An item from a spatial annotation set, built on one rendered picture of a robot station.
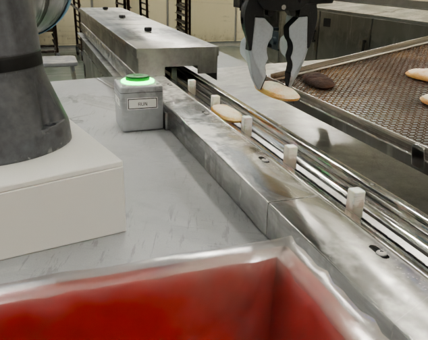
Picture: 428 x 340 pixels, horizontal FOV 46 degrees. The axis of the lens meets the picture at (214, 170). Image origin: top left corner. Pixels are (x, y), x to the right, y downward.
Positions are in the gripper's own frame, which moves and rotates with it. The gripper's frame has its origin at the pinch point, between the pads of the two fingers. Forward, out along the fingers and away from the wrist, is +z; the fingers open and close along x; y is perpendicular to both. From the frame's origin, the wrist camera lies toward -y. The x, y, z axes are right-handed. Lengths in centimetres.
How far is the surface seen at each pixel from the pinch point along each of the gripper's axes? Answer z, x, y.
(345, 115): 4.5, -8.7, -3.5
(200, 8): 36, -213, 701
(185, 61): 4.7, -0.7, 45.2
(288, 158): 8.3, 1.2, -7.0
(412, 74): 1.6, -26.3, 5.3
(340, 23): 23, -202, 299
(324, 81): 3.3, -14.4, 11.7
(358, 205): 8.5, 0.6, -21.1
